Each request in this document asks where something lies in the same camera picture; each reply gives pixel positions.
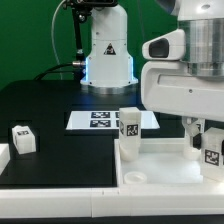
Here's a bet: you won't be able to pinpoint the white left fence piece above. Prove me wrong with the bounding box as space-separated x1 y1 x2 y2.
0 144 10 175

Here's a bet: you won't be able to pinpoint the white front fence bar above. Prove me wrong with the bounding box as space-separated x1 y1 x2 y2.
0 184 224 219

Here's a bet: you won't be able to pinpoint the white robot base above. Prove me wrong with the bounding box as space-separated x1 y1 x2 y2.
80 5 138 94

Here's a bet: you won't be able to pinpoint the white sheet with tags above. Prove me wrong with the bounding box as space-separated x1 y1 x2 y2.
66 111 160 130

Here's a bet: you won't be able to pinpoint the black camera stand pole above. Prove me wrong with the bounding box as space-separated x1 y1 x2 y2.
61 0 118 84

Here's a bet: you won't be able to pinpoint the grey cable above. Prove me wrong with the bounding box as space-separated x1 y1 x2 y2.
50 1 69 81

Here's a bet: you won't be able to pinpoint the black cables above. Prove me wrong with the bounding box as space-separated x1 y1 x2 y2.
33 63 83 82

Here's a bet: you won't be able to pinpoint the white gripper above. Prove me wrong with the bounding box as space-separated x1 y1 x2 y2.
141 61 224 137

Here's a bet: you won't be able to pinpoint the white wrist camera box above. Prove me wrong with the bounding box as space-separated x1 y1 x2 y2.
142 29 186 61

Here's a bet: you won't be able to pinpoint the white square tabletop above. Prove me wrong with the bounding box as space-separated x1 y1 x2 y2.
113 136 214 188

